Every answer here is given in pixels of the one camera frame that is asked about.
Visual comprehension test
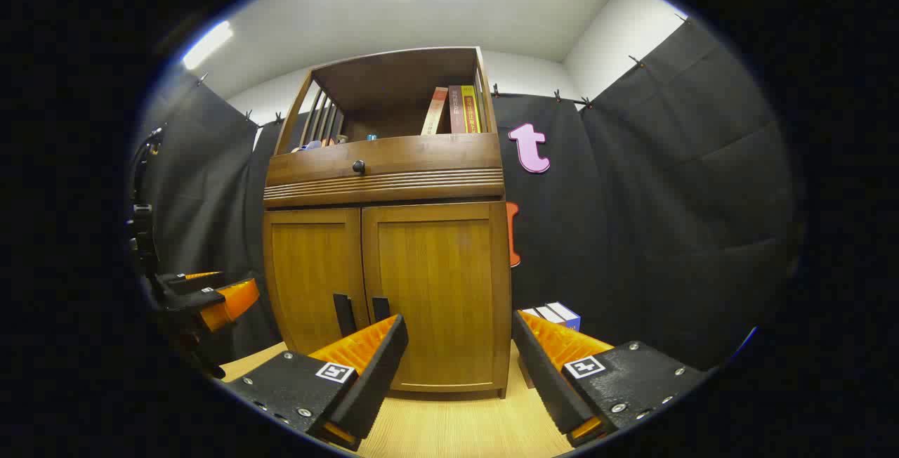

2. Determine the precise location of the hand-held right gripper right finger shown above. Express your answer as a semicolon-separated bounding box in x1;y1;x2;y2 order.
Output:
511;309;707;448

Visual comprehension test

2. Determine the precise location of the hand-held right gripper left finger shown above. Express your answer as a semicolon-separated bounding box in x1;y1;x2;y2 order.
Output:
223;313;409;452

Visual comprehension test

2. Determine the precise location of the wooden shoe cabinet door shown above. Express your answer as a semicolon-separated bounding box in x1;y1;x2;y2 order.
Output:
360;202;512;394
263;207;371;357

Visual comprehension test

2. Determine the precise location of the wooden double-door shoe cabinet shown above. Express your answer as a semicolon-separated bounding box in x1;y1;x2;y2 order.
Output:
262;46;513;400

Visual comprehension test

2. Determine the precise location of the blue white box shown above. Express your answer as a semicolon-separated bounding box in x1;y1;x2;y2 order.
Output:
521;301;582;332

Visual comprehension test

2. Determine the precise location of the black backdrop cloth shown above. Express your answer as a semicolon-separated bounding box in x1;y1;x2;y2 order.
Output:
133;19;798;374

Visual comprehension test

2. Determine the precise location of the ceiling light strip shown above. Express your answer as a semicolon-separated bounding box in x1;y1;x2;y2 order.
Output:
181;20;235;70

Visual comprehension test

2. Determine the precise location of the wooden drawer with black knob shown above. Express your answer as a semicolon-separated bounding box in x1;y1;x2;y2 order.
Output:
265;133;503;188

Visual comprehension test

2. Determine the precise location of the tan red book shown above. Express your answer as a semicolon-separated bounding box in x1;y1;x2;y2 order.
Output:
420;87;449;136

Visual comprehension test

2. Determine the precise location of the brown book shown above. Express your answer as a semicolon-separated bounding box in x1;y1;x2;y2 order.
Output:
448;86;466;134

